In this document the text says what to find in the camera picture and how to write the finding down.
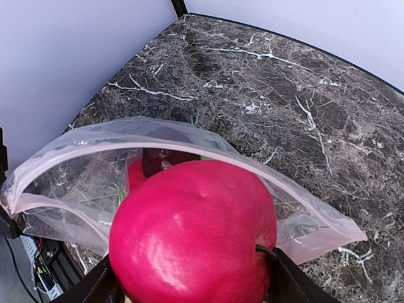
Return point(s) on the clear zip top bag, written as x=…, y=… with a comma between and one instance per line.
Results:
x=70, y=189

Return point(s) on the black front rail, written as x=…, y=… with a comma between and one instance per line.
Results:
x=64, y=269

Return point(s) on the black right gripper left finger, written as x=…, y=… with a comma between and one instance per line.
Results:
x=98, y=286

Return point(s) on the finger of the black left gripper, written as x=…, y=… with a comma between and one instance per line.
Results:
x=9, y=228

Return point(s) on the red ball fruit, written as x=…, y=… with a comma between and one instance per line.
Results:
x=135, y=176

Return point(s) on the dark red fruit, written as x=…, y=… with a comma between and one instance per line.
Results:
x=155, y=160

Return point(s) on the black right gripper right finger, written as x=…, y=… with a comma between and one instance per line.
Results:
x=290, y=284

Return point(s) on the white cable duct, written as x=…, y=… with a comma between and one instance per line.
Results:
x=44, y=282

